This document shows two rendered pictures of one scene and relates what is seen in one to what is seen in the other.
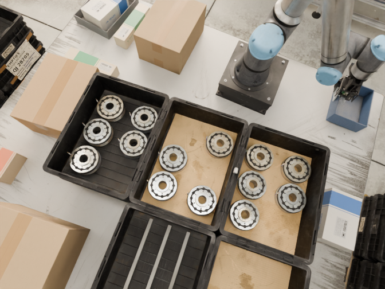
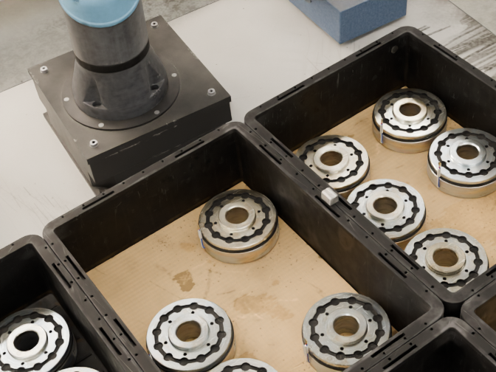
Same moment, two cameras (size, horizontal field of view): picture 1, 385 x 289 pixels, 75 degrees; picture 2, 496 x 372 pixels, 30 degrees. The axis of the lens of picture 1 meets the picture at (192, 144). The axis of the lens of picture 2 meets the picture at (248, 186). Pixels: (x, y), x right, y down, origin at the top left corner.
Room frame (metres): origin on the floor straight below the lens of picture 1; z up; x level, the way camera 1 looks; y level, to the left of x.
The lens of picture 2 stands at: (-0.29, 0.38, 1.75)
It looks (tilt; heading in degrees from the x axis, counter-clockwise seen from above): 47 degrees down; 320
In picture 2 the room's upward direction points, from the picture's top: 8 degrees counter-clockwise
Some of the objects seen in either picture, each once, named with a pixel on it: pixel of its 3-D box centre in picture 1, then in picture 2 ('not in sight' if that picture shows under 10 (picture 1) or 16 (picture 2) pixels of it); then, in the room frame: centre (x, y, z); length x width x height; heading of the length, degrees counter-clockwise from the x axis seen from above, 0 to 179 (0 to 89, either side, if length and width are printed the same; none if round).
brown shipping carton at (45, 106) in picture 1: (64, 100); not in sight; (0.43, 0.56, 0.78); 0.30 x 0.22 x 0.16; 172
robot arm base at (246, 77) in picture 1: (254, 65); (116, 65); (0.70, -0.21, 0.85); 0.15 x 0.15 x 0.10
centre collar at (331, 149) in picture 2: (260, 156); (331, 159); (0.30, -0.26, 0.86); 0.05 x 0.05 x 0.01
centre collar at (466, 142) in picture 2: (292, 197); (467, 153); (0.16, -0.38, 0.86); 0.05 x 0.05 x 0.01
